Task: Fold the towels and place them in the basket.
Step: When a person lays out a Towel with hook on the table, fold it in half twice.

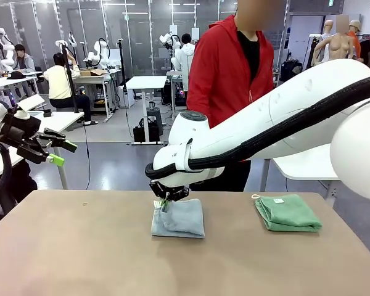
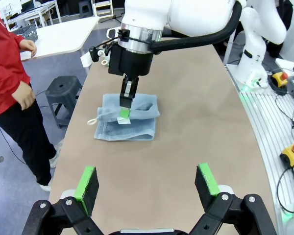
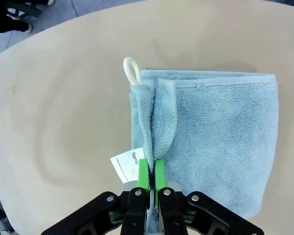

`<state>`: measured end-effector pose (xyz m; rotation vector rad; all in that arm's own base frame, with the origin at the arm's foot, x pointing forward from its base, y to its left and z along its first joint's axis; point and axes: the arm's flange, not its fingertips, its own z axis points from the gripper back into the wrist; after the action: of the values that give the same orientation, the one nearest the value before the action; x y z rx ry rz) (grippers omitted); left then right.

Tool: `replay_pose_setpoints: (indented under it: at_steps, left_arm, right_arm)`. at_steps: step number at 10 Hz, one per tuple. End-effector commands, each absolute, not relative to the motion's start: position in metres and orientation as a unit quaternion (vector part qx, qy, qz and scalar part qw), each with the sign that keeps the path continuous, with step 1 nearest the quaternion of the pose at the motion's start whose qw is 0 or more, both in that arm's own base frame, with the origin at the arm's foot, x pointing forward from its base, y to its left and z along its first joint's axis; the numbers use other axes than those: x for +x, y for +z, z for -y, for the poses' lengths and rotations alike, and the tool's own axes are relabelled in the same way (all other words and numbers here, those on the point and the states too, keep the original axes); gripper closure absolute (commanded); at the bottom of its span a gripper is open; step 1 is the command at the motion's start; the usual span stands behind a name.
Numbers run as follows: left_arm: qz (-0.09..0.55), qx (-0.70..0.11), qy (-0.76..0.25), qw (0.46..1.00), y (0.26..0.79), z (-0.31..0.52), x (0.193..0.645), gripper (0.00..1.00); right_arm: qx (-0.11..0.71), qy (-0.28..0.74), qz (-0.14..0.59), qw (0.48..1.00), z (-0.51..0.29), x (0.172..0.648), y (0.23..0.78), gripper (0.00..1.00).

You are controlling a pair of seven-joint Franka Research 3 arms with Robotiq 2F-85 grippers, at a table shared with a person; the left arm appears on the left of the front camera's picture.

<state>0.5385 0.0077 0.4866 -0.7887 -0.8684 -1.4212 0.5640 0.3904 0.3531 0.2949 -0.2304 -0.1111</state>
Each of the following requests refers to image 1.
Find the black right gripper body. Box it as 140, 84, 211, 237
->
155, 181, 189, 194

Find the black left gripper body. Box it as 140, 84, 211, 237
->
0, 114, 43, 149

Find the light blue towel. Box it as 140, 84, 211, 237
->
150, 198, 206, 239

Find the white work table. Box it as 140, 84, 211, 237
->
0, 110, 85, 190
260, 143, 340, 207

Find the seated person in cream top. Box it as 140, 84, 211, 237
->
43, 52, 99, 126

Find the black bag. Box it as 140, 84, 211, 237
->
147, 120, 160, 142
133, 118, 148, 142

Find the black tripod pole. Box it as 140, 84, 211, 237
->
60, 43, 80, 113

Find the seated person in grey hoodie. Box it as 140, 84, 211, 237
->
12, 44, 36, 73

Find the grey framed background desk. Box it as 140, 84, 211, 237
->
73, 72, 118, 120

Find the grey plastic stool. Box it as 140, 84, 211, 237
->
146, 101, 163, 136

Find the white computer case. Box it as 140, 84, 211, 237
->
117, 85, 135, 109

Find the black stand pole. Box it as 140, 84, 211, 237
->
116, 38, 128, 93

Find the white standing desk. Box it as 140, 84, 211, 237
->
125, 75, 168, 146

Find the green towel with white loop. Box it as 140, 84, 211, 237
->
251, 193, 324, 232

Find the background desk with lit computer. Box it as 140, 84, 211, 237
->
166, 70, 189, 121

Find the person in red jacket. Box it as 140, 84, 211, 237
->
186, 0, 275, 192

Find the person in white jacket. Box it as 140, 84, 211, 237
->
175, 33, 195, 93

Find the black luggage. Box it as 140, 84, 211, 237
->
280, 60, 303, 81

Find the bare mannequin with black trousers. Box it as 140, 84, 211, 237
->
311, 14, 357, 65

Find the white mannequin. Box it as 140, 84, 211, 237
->
322, 20, 335, 62

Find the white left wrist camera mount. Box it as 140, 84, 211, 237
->
10, 94, 46, 120

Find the black left arm cable sleeve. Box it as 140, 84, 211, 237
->
0, 142, 13, 204

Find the black arm cable sleeve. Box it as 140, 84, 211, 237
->
0, 142, 13, 204
144, 73, 370, 179

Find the black right arm cable sleeve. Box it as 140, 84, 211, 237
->
144, 73, 370, 179

